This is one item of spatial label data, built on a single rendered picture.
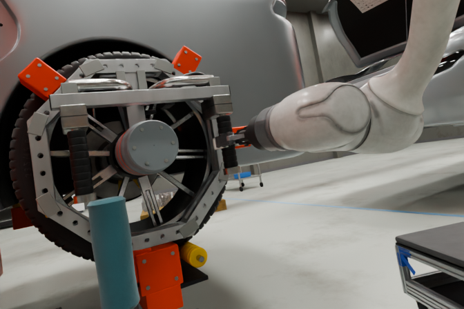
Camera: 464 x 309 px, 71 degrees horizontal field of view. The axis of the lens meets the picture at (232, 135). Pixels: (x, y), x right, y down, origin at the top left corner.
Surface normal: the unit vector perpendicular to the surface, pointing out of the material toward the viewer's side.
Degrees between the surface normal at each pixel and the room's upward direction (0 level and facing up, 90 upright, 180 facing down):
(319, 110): 83
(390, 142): 135
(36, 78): 90
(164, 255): 90
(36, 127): 90
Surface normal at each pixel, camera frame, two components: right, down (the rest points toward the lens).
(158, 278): 0.44, -0.13
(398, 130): 0.28, 0.54
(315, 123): -0.69, 0.33
